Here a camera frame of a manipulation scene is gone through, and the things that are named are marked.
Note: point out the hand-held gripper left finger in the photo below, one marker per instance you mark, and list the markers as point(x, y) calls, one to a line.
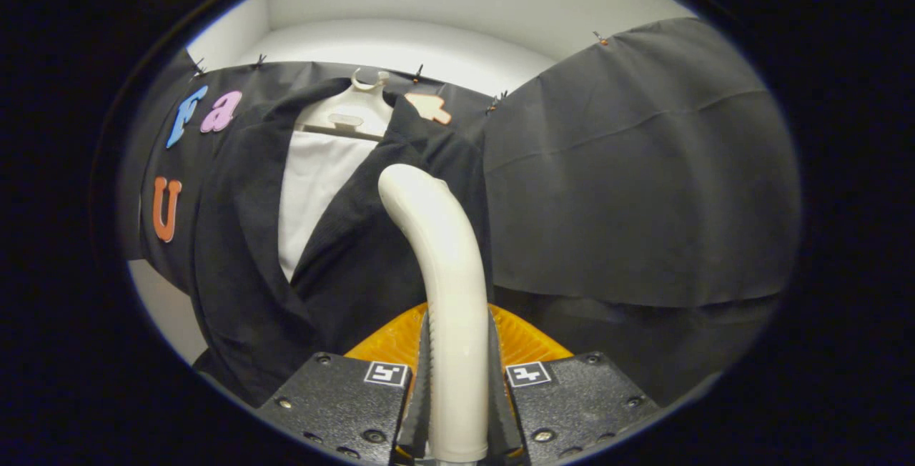
point(343, 402)

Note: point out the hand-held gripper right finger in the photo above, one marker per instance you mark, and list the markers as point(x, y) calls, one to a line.
point(572, 402)

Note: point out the black suit jacket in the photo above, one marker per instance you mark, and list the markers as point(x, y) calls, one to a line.
point(343, 273)

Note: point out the white garment steamer head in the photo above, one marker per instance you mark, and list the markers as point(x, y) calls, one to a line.
point(457, 294)

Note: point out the white shirt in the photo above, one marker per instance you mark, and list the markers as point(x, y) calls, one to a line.
point(314, 180)

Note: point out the plain black backdrop cloth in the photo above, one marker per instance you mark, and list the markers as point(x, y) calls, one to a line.
point(643, 166)

